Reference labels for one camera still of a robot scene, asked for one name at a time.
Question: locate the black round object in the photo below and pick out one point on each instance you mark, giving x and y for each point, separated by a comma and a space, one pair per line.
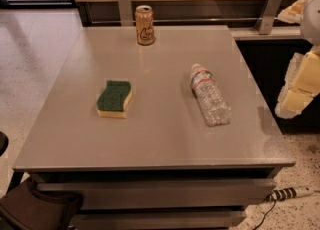
4, 141

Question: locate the right metal wall bracket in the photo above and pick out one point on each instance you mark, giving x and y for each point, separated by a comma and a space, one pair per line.
266, 20

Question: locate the grey table with drawers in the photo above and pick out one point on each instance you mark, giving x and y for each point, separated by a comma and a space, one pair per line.
161, 167

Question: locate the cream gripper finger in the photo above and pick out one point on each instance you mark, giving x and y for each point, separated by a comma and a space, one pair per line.
292, 14
302, 85

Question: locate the metal wall bracket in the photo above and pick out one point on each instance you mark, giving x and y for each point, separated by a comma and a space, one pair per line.
125, 12
266, 20

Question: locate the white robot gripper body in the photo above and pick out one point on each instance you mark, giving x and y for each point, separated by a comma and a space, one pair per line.
312, 17

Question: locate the green and yellow sponge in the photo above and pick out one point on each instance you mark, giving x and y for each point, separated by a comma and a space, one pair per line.
113, 101

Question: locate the white power strip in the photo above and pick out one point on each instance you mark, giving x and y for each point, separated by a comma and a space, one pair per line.
289, 193

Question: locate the dark chair seat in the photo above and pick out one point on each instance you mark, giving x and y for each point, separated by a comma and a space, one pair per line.
26, 208

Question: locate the gold soda can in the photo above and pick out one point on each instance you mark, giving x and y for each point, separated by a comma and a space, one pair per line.
144, 25

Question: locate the left metal wall bracket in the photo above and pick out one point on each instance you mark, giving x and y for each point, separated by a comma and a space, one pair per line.
125, 12

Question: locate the clear plastic water bottle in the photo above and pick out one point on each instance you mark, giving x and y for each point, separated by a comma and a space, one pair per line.
214, 108

